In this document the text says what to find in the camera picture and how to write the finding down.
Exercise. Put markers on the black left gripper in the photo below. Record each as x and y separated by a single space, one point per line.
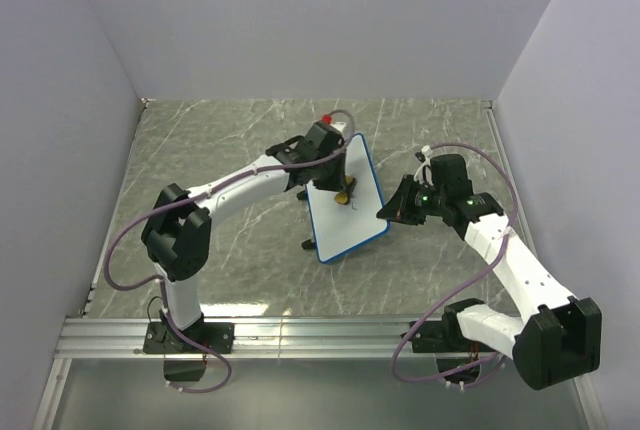
338 183

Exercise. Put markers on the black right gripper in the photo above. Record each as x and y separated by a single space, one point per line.
398 207

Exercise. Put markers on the yellow bone-shaped whiteboard eraser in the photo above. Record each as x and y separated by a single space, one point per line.
344 196

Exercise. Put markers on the blue-framed small whiteboard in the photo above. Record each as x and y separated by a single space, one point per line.
339 229

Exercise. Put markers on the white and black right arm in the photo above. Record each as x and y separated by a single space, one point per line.
555 337

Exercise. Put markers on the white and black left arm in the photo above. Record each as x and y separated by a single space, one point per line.
178 241

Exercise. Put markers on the black whiteboard clip lower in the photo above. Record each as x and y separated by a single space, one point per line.
308 245

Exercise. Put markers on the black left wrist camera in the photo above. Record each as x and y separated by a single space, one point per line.
320 141

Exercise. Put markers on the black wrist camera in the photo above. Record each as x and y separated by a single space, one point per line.
449 176
320 141

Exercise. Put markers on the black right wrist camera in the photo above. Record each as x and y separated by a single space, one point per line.
449 176

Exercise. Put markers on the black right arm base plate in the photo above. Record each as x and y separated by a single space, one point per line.
432 337

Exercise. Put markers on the aluminium extrusion rail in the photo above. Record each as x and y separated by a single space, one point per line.
368 337

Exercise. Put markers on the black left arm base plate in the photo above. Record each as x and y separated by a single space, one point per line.
161 338

